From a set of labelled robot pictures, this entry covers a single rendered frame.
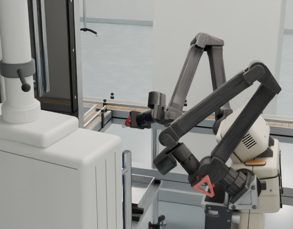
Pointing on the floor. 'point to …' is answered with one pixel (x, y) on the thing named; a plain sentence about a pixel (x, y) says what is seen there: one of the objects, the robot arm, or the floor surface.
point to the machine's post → (78, 62)
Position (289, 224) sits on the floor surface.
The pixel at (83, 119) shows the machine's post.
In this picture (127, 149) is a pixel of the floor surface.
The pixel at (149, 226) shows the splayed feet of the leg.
